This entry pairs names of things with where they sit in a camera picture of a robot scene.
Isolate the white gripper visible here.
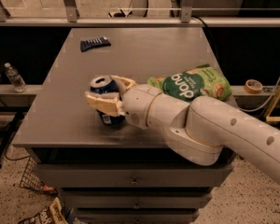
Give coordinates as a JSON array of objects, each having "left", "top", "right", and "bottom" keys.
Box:
[{"left": 85, "top": 76, "right": 162, "bottom": 129}]

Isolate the blue pepsi can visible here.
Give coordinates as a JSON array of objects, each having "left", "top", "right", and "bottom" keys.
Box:
[{"left": 90, "top": 76, "right": 125, "bottom": 126}]

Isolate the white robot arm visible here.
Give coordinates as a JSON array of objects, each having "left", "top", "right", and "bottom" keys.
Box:
[{"left": 85, "top": 76, "right": 280, "bottom": 185}]

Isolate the dark blue snack bar wrapper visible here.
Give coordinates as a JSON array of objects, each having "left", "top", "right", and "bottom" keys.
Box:
[{"left": 80, "top": 36, "right": 111, "bottom": 52}]

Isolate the green dang chips bag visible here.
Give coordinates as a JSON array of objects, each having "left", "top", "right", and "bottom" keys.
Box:
[{"left": 147, "top": 63, "right": 231, "bottom": 102}]

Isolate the grey drawer cabinet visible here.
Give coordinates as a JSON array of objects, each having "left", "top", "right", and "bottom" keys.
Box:
[{"left": 13, "top": 28, "right": 234, "bottom": 224}]

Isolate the clear plastic water bottle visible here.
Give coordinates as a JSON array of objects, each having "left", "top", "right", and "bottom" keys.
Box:
[{"left": 4, "top": 63, "right": 27, "bottom": 93}]

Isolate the black stand leg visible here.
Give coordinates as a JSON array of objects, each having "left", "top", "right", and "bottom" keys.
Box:
[{"left": 0, "top": 112, "right": 23, "bottom": 169}]

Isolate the roll of masking tape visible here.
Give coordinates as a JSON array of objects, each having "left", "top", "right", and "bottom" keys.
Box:
[{"left": 244, "top": 79, "right": 263, "bottom": 94}]

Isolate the brown snack bag on floor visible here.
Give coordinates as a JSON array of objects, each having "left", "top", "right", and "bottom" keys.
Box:
[{"left": 18, "top": 198, "right": 68, "bottom": 224}]

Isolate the grey metal railing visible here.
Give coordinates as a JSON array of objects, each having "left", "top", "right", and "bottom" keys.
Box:
[{"left": 0, "top": 0, "right": 280, "bottom": 28}]

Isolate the wire mesh basket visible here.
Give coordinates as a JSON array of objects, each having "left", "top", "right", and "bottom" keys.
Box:
[{"left": 20, "top": 158, "right": 56, "bottom": 194}]

